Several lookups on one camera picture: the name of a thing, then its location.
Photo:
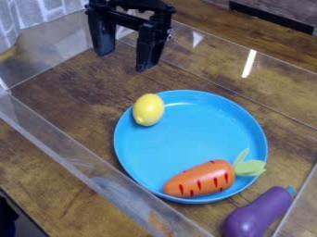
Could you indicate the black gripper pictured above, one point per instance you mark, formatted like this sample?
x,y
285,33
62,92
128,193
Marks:
x,y
107,13

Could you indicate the orange toy carrot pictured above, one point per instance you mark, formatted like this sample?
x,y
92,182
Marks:
x,y
212,176

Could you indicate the yellow toy lemon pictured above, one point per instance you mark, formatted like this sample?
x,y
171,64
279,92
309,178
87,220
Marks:
x,y
148,109

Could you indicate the blue round plate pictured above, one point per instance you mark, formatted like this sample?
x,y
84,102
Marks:
x,y
202,127

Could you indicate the purple toy eggplant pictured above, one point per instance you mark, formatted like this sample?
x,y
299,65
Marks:
x,y
250,220

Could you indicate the clear acrylic enclosure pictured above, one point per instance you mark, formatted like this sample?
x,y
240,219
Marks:
x,y
62,97

